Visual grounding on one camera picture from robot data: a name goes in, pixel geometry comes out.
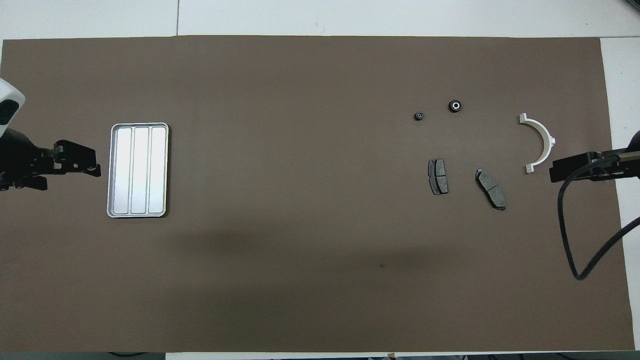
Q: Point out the short grey brake pad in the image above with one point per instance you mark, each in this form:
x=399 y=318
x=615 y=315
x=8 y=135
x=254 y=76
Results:
x=438 y=176

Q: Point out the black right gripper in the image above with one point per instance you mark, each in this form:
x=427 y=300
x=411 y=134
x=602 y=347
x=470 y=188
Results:
x=620 y=165

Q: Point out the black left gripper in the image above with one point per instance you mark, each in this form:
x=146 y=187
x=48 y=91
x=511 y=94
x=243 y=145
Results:
x=22 y=160

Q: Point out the silver metal tray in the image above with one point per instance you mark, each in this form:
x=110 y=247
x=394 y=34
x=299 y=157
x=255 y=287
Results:
x=137 y=170

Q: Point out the white semicircular plastic bracket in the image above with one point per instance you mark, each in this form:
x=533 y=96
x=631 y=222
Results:
x=545 y=135

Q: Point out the small black round part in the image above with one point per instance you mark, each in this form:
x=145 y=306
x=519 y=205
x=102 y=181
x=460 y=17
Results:
x=454 y=105

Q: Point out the brown table mat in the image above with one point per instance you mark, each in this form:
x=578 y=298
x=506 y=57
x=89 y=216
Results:
x=310 y=200

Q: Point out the small black bearing gear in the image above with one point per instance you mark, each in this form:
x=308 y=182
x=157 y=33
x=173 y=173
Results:
x=419 y=116

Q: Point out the long grey brake pad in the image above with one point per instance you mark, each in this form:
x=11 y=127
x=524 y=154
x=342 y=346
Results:
x=492 y=190

